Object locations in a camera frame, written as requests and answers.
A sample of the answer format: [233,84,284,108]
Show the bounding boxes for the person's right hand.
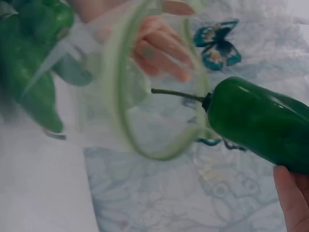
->
[273,165,309,232]

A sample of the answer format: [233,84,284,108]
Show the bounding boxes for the clear plastic bag green rim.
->
[0,0,219,162]

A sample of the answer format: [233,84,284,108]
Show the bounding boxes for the person's left hand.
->
[78,0,197,83]

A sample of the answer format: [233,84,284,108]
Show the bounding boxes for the green pepper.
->
[16,0,76,43]
[0,14,65,134]
[151,76,309,175]

